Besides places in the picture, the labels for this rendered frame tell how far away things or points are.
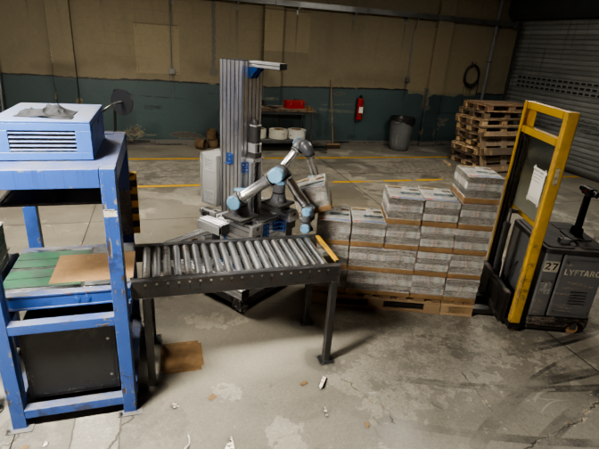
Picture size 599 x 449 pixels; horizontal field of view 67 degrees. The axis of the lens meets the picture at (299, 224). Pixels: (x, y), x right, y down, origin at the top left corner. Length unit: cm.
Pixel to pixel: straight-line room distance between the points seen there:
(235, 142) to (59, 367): 208
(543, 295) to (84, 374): 350
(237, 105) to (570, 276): 305
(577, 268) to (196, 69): 785
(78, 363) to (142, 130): 746
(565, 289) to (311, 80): 746
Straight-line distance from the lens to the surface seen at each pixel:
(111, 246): 255
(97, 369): 309
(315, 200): 377
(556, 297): 437
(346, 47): 1063
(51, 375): 313
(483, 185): 390
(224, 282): 291
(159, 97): 993
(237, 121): 381
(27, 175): 248
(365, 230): 383
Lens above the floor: 218
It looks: 22 degrees down
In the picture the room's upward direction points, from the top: 4 degrees clockwise
